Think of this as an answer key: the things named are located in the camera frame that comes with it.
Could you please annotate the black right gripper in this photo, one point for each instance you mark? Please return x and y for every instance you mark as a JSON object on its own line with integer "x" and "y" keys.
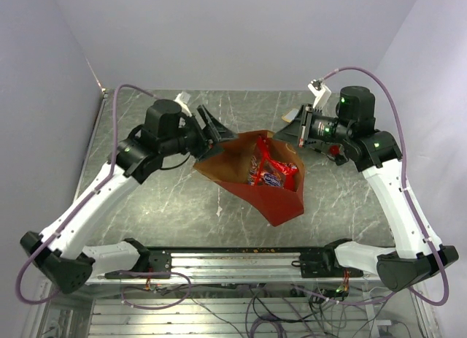
{"x": 295, "y": 131}

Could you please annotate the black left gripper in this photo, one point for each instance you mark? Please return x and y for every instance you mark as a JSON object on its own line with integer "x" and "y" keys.
{"x": 205, "y": 142}

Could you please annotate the large red snack bag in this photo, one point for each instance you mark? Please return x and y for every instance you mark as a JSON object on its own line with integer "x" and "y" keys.
{"x": 264, "y": 170}

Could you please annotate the red brown paper bag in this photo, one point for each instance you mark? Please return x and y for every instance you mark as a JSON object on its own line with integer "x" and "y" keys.
{"x": 231, "y": 168}

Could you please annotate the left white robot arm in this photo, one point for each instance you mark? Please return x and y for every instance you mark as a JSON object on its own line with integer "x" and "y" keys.
{"x": 60, "y": 251}

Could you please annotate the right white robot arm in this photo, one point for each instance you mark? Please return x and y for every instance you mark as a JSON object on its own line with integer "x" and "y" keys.
{"x": 418, "y": 253}

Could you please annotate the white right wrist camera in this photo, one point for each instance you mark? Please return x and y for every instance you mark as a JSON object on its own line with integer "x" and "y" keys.
{"x": 321, "y": 93}

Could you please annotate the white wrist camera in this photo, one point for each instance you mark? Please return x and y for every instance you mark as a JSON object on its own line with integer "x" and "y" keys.
{"x": 321, "y": 93}
{"x": 182, "y": 99}

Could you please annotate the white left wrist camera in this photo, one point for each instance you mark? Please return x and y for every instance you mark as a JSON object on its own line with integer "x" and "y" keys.
{"x": 182, "y": 99}

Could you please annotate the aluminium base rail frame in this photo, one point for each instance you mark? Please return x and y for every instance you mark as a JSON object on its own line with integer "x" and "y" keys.
{"x": 142, "y": 291}

